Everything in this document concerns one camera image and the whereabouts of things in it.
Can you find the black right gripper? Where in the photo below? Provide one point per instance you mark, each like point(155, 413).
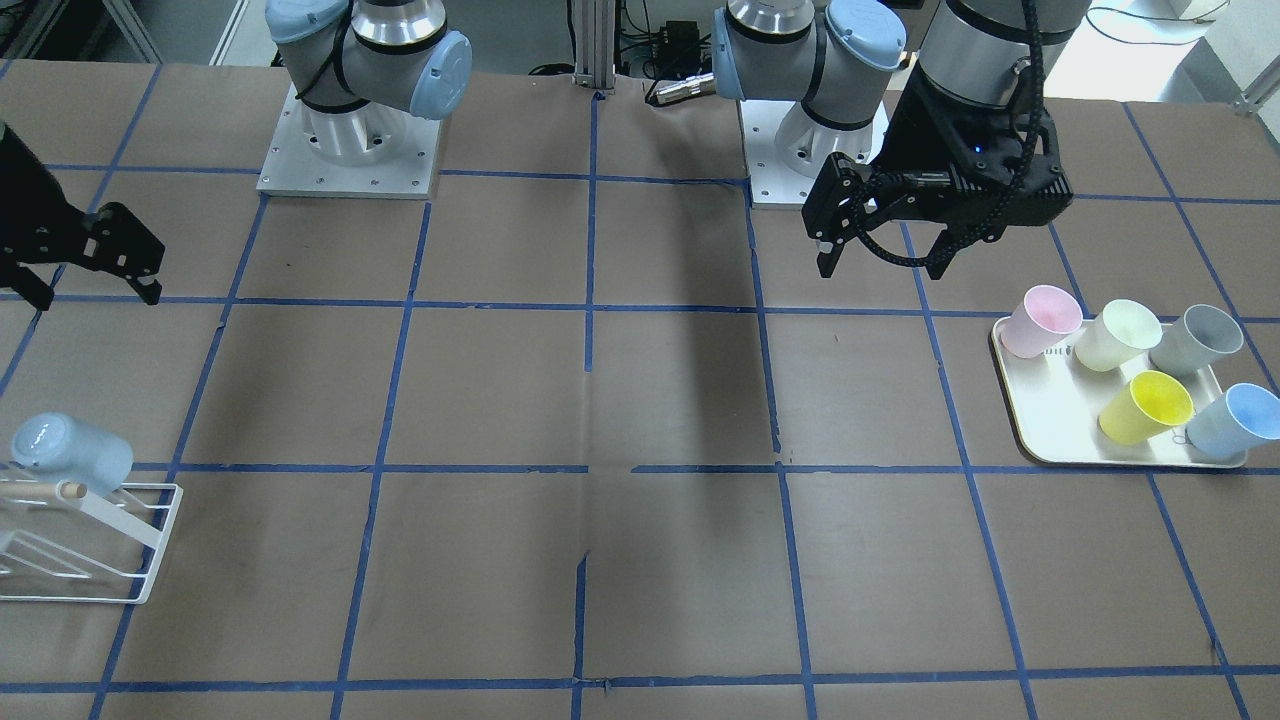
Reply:
point(25, 195)

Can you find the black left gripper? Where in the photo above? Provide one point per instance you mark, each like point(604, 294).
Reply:
point(922, 128)

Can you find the light blue plastic cup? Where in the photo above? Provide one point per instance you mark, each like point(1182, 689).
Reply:
point(57, 446)

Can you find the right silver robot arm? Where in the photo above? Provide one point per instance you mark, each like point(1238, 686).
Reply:
point(371, 81)

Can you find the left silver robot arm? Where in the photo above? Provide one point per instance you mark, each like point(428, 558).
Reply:
point(837, 60)

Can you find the pink plastic cup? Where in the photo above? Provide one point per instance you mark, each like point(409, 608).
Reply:
point(1046, 315)

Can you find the pale green plastic cup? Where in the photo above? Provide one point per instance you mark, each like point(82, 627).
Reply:
point(1123, 330)

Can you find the yellow plastic cup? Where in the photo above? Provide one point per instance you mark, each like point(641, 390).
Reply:
point(1148, 405)

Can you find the grey plastic cup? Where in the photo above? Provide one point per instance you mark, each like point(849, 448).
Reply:
point(1202, 335)

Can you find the blue plastic cup on tray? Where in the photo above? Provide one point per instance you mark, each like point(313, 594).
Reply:
point(1243, 417)

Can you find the wooden rack rod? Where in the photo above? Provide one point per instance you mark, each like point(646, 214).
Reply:
point(42, 491)

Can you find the cream plastic tray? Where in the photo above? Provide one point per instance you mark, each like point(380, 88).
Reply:
point(1054, 403)

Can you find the silver metal connector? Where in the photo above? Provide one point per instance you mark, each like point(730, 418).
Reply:
point(682, 90)

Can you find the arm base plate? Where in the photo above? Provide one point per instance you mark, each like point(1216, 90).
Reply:
point(785, 149)
point(373, 152)

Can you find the white wire cup rack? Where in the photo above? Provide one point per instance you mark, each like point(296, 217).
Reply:
point(102, 549)

